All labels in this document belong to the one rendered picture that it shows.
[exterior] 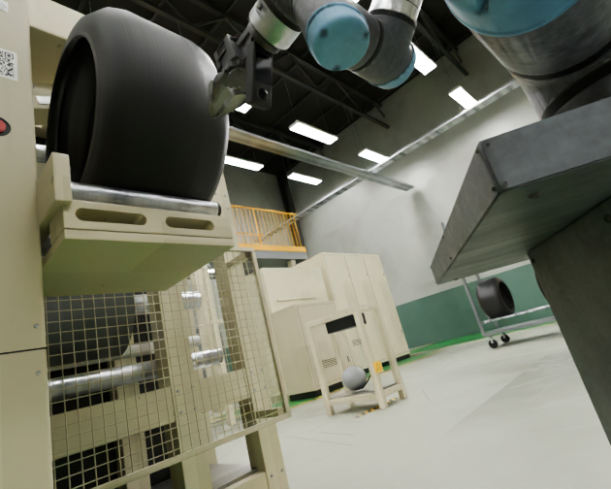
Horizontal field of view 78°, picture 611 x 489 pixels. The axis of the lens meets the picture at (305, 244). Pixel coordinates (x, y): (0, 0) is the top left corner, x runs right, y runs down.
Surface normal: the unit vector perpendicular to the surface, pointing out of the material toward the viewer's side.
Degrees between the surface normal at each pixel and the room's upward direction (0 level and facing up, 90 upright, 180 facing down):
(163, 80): 102
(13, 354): 90
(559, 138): 90
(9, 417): 90
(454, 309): 90
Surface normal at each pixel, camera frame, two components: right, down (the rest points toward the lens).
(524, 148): -0.25, -0.22
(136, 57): 0.49, -0.30
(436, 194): -0.68, -0.04
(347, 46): 0.25, 0.86
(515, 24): -0.14, 0.99
